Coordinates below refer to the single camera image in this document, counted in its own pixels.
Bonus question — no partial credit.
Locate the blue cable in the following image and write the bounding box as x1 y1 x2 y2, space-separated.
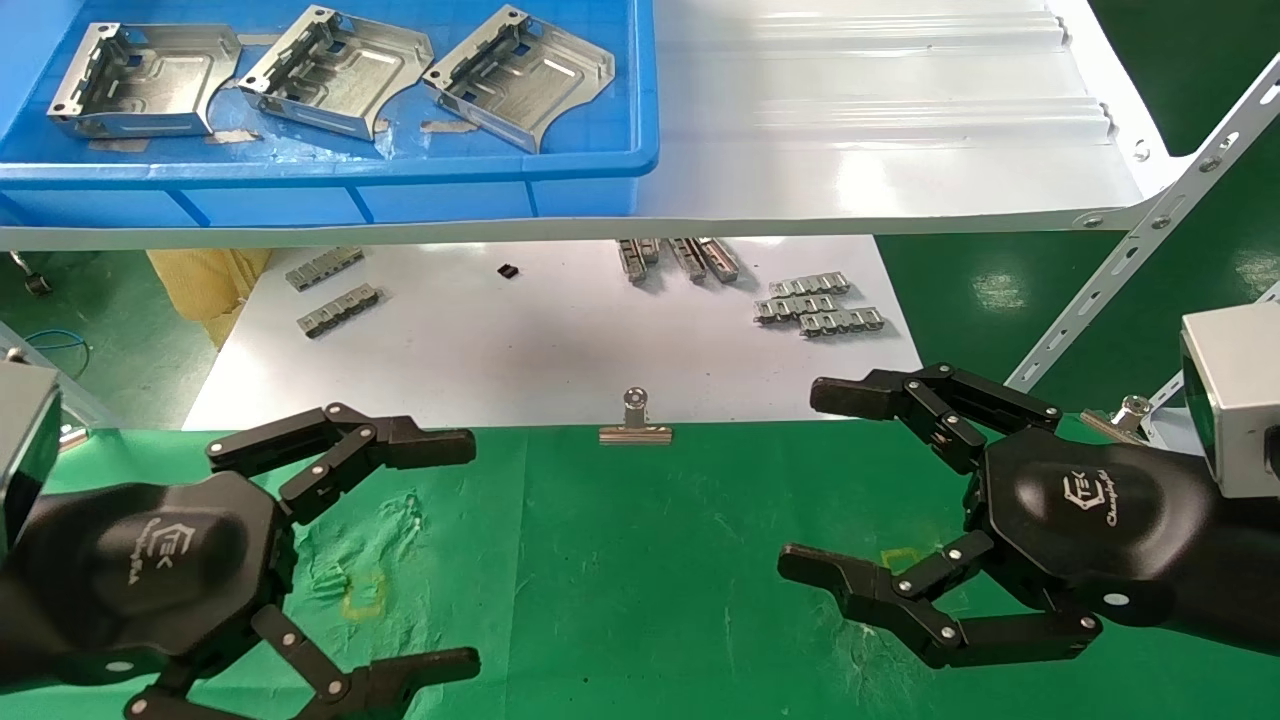
22 330 91 379

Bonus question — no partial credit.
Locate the grey metal connector strip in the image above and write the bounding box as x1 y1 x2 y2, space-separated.
754 293 839 325
298 285 383 339
798 307 886 338
286 247 365 292
770 271 851 298

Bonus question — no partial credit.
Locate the long white slotted angle bar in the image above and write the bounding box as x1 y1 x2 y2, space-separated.
1005 52 1280 393

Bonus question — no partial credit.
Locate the short white slotted angle bar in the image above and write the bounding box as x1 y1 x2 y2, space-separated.
1138 282 1280 446

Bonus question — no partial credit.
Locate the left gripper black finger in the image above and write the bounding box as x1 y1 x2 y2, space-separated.
207 403 477 526

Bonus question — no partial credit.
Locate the green table cloth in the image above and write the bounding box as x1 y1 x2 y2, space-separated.
0 412 1280 720

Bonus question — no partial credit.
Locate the blue plastic bin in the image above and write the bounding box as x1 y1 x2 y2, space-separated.
0 0 661 229

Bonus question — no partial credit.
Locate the grey slotted angle bar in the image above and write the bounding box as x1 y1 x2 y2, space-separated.
0 345 123 431

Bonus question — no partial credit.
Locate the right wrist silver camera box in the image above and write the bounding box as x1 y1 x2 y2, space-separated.
1180 303 1280 499

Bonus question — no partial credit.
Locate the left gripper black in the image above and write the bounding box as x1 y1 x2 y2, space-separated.
20 470 481 720

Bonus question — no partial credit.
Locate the stamped metal bracket part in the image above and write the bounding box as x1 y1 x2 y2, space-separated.
421 4 616 154
237 5 435 142
47 22 243 138

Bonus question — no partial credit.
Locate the yellow woven bag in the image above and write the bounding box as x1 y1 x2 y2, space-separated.
147 248 273 349

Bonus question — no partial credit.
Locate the white flat board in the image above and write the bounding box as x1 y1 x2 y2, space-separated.
183 235 923 431

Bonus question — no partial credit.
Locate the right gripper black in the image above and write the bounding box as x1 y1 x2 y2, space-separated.
778 363 1231 669

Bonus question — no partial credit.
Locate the white corrugated shelf board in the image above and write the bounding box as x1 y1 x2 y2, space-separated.
0 0 1191 251

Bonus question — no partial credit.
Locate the black caster wheel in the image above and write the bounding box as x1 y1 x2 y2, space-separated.
10 250 53 297

